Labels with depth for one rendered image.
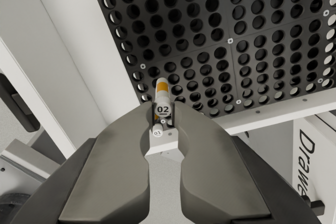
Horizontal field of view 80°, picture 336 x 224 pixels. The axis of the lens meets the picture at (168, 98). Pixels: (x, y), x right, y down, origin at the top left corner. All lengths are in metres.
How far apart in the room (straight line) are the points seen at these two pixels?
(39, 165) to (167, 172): 1.21
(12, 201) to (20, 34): 0.46
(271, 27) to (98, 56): 0.21
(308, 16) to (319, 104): 0.12
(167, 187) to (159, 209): 0.29
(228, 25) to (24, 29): 0.20
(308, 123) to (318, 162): 0.06
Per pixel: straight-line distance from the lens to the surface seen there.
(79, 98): 0.29
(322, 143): 0.37
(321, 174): 0.41
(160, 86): 0.16
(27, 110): 0.27
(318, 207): 0.44
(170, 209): 2.04
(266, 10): 0.23
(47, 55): 0.26
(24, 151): 0.59
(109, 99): 0.31
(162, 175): 1.70
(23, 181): 0.60
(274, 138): 0.60
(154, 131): 0.24
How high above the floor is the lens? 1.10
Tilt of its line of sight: 61 degrees down
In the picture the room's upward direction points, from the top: 175 degrees clockwise
